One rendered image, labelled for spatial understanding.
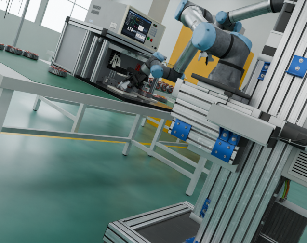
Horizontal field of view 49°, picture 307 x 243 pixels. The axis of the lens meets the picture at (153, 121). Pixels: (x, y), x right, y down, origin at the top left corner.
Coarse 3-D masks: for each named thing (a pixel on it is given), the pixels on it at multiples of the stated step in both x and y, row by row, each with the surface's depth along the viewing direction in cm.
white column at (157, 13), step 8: (136, 0) 628; (144, 0) 617; (152, 0) 606; (160, 0) 620; (168, 0) 636; (136, 8) 626; (144, 8) 615; (152, 8) 612; (160, 8) 628; (152, 16) 620; (160, 16) 637
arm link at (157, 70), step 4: (152, 60) 208; (156, 60) 207; (152, 64) 205; (156, 64) 203; (160, 64) 205; (152, 68) 202; (156, 68) 200; (160, 68) 201; (164, 68) 204; (168, 68) 206; (152, 72) 202; (156, 72) 201; (160, 72) 202; (164, 72) 205; (168, 72) 205; (156, 76) 203; (160, 76) 203; (164, 76) 206
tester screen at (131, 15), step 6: (132, 12) 224; (126, 18) 223; (132, 18) 226; (138, 18) 231; (126, 24) 224; (132, 24) 228; (138, 24) 233; (144, 24) 237; (138, 30) 235; (132, 36) 233
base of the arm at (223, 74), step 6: (222, 60) 151; (216, 66) 154; (222, 66) 150; (228, 66) 149; (234, 66) 149; (216, 72) 151; (222, 72) 149; (228, 72) 149; (234, 72) 149; (240, 72) 152; (210, 78) 152; (216, 78) 149; (222, 78) 148; (228, 78) 149; (234, 78) 149; (228, 84) 148; (234, 84) 149
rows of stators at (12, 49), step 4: (0, 44) 213; (0, 48) 213; (4, 48) 223; (8, 48) 220; (12, 48) 220; (16, 48) 229; (12, 52) 221; (16, 52) 222; (20, 52) 224; (24, 52) 231; (28, 52) 231; (28, 56) 231; (32, 56) 232; (36, 56) 234
